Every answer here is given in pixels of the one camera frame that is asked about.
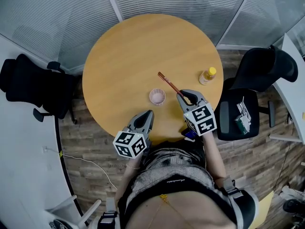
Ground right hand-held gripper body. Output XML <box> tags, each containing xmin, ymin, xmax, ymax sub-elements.
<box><xmin>181</xmin><ymin>100</ymin><xmax>217</xmax><ymax>139</ymax></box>

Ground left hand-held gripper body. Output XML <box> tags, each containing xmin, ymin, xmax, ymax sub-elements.
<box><xmin>112</xmin><ymin>125</ymin><xmax>153</xmax><ymax>159</ymax></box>

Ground clear bottle with yellow cap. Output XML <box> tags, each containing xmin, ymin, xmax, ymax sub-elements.
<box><xmin>198</xmin><ymin>67</ymin><xmax>217</xmax><ymax>86</ymax></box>

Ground pink ribbed cup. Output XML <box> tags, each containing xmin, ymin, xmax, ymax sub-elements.
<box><xmin>149</xmin><ymin>87</ymin><xmax>166</xmax><ymax>106</ymax></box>

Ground red-brown chopstick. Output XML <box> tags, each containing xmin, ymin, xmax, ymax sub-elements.
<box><xmin>157</xmin><ymin>73</ymin><xmax>183</xmax><ymax>98</ymax></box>
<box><xmin>159</xmin><ymin>71</ymin><xmax>184</xmax><ymax>96</ymax></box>

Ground person's right forearm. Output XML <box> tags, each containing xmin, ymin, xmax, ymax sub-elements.
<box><xmin>202</xmin><ymin>132</ymin><xmax>227</xmax><ymax>181</ymax></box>

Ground person's left forearm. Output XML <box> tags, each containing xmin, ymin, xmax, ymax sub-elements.
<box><xmin>114</xmin><ymin>154</ymin><xmax>146</xmax><ymax>201</ymax></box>

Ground round wooden desk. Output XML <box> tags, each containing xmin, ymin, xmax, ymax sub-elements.
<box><xmin>82</xmin><ymin>13</ymin><xmax>224</xmax><ymax>146</ymax></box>

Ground white desk with rounded corner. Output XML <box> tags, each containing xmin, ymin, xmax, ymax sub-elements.
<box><xmin>269</xmin><ymin>33</ymin><xmax>305</xmax><ymax>145</ymax></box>

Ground curved white desk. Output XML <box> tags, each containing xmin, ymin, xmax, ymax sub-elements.
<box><xmin>0</xmin><ymin>35</ymin><xmax>83</xmax><ymax>229</ymax></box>

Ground green packet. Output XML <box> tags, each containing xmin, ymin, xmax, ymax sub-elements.
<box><xmin>234</xmin><ymin>114</ymin><xmax>251</xmax><ymax>135</ymax></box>

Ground clear plastic wrapper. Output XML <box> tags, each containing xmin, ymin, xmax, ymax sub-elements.
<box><xmin>236</xmin><ymin>96</ymin><xmax>252</xmax><ymax>119</ymax></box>

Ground person's torso in grey top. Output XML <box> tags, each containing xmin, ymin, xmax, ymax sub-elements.
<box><xmin>116</xmin><ymin>139</ymin><xmax>260</xmax><ymax>229</ymax></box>

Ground black mesh office chair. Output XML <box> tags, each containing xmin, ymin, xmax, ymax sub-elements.
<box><xmin>217</xmin><ymin>44</ymin><xmax>299</xmax><ymax>142</ymax></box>

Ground yellow paper sheet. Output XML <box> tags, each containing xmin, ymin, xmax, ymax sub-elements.
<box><xmin>257</xmin><ymin>190</ymin><xmax>275</xmax><ymax>225</ymax></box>

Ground black office chair with headrest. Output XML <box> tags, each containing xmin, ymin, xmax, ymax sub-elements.
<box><xmin>0</xmin><ymin>53</ymin><xmax>79</xmax><ymax>125</ymax></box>

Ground black shoe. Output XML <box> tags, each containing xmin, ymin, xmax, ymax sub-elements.
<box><xmin>283</xmin><ymin>198</ymin><xmax>305</xmax><ymax>215</ymax></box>

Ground white cable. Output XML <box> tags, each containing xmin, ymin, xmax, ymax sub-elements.
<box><xmin>42</xmin><ymin>146</ymin><xmax>118</xmax><ymax>191</ymax></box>

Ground gold necklace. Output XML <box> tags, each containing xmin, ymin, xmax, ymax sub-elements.
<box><xmin>149</xmin><ymin>194</ymin><xmax>191</xmax><ymax>229</ymax></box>

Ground white chair frame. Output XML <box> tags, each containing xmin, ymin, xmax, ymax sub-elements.
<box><xmin>44</xmin><ymin>194</ymin><xmax>102</xmax><ymax>229</ymax></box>

